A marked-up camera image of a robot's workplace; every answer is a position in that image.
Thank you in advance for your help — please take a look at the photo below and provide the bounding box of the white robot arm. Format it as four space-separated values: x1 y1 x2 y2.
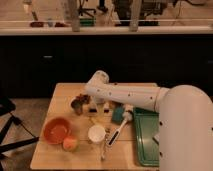
85 70 213 171

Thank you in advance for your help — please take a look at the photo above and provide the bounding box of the orange red bowl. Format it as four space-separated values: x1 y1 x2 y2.
43 117 70 144

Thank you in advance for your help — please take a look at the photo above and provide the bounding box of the yellow banana piece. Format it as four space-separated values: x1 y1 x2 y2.
89 116 102 125

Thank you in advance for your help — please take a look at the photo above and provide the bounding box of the teal green sponge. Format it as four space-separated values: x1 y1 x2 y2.
111 106 124 124

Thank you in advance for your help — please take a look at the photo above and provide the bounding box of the white cup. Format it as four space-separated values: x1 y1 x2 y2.
88 125 106 144

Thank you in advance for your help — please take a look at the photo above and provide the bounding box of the metal fork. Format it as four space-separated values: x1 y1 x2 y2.
101 128 110 161

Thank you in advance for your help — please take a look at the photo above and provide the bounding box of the peach apple fruit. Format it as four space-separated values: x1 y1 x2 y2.
63 136 78 151

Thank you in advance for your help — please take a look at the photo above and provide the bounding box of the green tray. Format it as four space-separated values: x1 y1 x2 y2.
133 108 159 167

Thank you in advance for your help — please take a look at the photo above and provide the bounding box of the grey folded cloth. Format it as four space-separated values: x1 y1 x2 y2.
152 133 159 144

